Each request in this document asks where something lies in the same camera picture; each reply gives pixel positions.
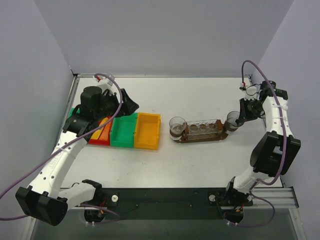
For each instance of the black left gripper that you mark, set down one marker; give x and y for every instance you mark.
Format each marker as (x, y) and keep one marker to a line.
(122, 102)

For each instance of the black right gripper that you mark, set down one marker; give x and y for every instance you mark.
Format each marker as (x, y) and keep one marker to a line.
(244, 110)

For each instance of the clear glass cup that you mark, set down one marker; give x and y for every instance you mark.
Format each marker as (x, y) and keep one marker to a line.
(177, 126)
(230, 124)

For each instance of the yellow toothpaste tube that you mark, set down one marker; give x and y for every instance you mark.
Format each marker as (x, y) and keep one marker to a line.
(96, 135)

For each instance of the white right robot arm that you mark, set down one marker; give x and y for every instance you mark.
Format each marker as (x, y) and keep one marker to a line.
(275, 152)

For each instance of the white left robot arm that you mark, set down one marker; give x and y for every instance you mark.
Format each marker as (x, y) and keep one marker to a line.
(53, 173)

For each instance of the dark wooden oval tray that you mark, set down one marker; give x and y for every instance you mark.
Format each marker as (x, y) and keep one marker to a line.
(185, 137)

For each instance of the green bin with cups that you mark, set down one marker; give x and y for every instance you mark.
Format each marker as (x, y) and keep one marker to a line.
(123, 131)

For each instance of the yellow bin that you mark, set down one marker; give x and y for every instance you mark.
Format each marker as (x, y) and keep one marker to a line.
(147, 131)

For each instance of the red bin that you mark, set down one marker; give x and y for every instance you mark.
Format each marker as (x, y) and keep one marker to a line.
(100, 142)

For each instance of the aluminium frame rail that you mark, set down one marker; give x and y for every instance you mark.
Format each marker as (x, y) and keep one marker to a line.
(275, 200)

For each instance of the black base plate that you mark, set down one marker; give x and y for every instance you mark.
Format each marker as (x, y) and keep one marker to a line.
(160, 204)

